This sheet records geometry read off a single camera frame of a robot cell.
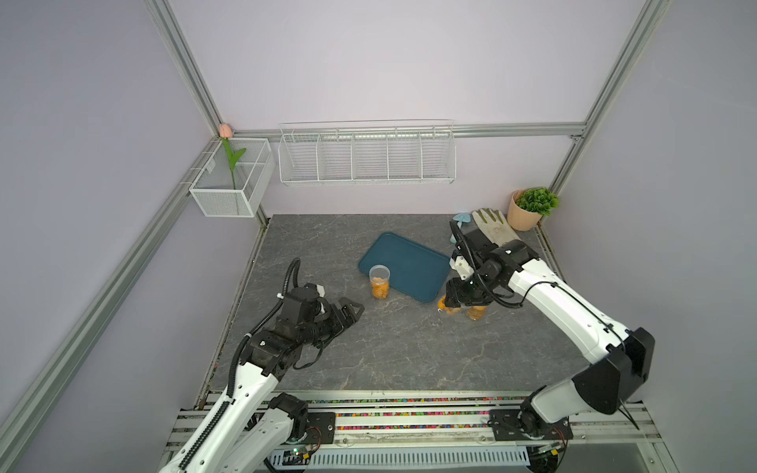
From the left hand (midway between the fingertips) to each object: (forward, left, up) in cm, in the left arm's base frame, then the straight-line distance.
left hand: (355, 319), depth 73 cm
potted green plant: (+44, -63, -6) cm, 77 cm away
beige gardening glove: (+42, -55, -18) cm, 72 cm away
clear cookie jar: (+19, -7, -10) cm, 23 cm away
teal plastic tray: (+19, -18, -7) cm, 27 cm away
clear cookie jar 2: (+7, -37, -16) cm, 41 cm away
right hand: (+4, -27, -1) cm, 27 cm away
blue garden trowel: (+50, -42, -17) cm, 67 cm away
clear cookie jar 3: (+4, -24, -4) cm, 24 cm away
